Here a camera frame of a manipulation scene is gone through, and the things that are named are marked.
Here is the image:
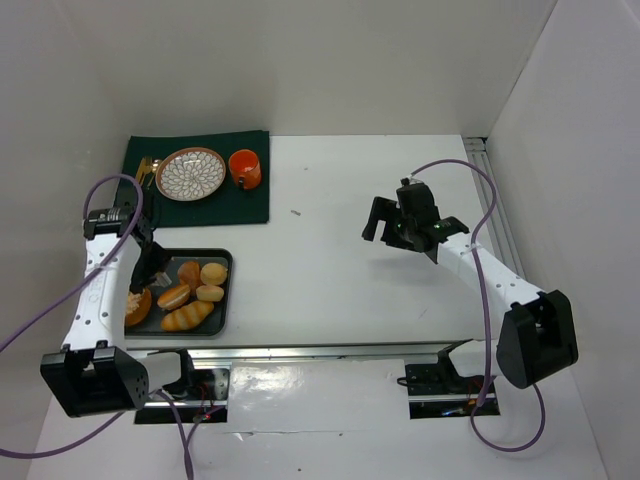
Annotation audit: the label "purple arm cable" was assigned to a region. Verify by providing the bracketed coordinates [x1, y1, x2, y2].
[405, 158, 547, 452]
[0, 173, 226, 480]

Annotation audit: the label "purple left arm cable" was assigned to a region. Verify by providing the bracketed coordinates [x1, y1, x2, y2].
[0, 173, 226, 480]

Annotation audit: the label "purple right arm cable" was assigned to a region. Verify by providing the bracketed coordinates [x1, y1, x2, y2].
[405, 158, 547, 452]

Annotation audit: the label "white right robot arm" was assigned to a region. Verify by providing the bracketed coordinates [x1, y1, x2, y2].
[362, 181, 579, 389]

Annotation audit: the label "brown croissant roll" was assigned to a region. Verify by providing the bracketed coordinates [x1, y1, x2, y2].
[177, 260, 201, 288]

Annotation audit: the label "aluminium rail front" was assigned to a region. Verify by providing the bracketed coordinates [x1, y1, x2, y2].
[127, 338, 453, 363]

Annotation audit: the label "orange mug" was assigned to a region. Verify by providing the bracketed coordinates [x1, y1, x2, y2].
[229, 149, 262, 191]

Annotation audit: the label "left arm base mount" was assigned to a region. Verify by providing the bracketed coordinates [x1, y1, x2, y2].
[134, 365, 231, 426]

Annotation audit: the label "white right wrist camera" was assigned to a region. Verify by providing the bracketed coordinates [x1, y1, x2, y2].
[400, 175, 423, 186]

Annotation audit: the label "aluminium rail right side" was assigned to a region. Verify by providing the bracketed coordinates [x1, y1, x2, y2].
[462, 136, 526, 281]

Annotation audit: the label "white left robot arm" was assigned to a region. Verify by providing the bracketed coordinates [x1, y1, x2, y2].
[40, 205, 193, 417]

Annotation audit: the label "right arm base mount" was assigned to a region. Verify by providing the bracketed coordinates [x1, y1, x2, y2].
[396, 341, 484, 420]

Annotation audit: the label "round yellow bun lower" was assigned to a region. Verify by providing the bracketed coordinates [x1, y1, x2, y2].
[196, 284, 225, 303]

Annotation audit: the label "gold fork green handle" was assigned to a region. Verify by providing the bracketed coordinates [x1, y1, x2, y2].
[135, 156, 153, 185]

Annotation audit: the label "round yellow bun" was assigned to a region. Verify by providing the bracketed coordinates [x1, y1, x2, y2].
[200, 262, 228, 286]
[196, 284, 225, 303]

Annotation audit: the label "striped long bread loaf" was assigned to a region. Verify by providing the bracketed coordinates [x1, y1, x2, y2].
[161, 300, 215, 332]

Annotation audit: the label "round sugar-topped bun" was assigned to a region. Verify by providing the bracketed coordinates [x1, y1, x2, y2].
[124, 288, 152, 328]

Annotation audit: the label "black baking tray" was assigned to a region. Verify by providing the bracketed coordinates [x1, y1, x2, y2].
[125, 248, 234, 339]

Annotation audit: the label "silver metal tongs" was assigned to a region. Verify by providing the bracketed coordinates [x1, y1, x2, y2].
[146, 256, 172, 287]

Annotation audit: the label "floral patterned plate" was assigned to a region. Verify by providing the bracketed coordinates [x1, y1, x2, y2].
[155, 147, 227, 202]

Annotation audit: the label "round yellow bun upper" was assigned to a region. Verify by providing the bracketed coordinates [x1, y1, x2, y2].
[200, 262, 228, 286]

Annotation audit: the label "cream sandwich bun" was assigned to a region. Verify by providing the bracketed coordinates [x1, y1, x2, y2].
[157, 284, 191, 311]

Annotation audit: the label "gold spoon green handle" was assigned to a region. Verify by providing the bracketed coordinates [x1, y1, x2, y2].
[146, 159, 162, 189]

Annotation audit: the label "aluminium rail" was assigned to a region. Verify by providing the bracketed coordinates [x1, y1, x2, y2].
[462, 136, 526, 281]
[127, 338, 453, 363]

